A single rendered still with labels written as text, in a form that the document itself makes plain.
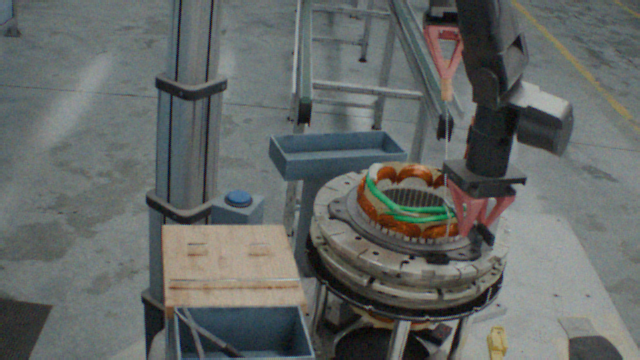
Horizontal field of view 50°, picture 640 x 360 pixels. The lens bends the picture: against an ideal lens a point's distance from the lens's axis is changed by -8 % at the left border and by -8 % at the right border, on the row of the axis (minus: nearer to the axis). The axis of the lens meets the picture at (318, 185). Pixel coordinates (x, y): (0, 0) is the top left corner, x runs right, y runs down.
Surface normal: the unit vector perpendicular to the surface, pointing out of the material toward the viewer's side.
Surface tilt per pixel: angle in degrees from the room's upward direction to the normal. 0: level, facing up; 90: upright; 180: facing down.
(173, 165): 90
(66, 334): 0
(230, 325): 90
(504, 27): 75
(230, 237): 0
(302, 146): 90
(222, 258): 0
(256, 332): 90
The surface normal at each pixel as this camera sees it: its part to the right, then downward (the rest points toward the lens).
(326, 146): 0.34, 0.48
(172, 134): -0.59, 0.32
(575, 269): 0.11, -0.87
